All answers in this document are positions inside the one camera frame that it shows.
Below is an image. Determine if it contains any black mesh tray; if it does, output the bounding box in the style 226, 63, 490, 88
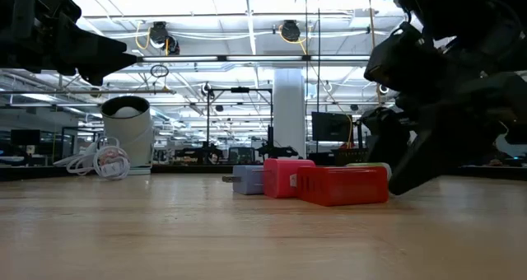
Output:
331, 147, 371, 168

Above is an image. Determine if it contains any black frame stand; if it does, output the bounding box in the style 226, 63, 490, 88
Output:
203, 81, 275, 166

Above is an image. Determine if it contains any red charger block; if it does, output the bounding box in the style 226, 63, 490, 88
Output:
296, 166, 390, 208

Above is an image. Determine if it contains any black cable loop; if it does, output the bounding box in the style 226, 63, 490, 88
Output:
149, 63, 170, 78

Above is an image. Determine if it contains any white green charger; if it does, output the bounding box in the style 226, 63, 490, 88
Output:
345, 161, 393, 182

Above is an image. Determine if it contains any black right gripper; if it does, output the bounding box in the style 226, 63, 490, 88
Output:
358, 20, 527, 197

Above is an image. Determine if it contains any black hanging cable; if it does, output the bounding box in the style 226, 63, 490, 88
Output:
315, 0, 323, 153

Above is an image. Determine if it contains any pink charger plug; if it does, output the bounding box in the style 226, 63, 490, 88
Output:
262, 158, 316, 199

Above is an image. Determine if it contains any black ceiling cable reel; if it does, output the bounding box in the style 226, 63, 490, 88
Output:
278, 19, 302, 43
147, 21, 181, 55

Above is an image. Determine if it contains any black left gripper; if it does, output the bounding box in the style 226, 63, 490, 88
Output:
0, 0, 138, 86

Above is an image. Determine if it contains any white cylindrical holder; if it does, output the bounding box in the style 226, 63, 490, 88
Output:
100, 95, 156, 175

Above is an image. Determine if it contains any white coiled cable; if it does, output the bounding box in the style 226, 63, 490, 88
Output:
53, 136, 132, 181

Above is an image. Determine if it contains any white pillar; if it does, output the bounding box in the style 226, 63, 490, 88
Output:
273, 68, 308, 160

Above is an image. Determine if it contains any yellow hanging cable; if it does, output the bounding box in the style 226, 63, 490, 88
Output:
365, 0, 384, 106

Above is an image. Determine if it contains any small dark monitor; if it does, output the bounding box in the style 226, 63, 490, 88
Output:
10, 128, 41, 146

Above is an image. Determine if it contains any lavender charger plug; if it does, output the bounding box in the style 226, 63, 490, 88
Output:
222, 165, 267, 196

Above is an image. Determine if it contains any white rounded item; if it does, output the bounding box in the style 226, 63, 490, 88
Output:
114, 105, 143, 119

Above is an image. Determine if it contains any black monitor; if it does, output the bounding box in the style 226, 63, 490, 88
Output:
310, 110, 353, 143

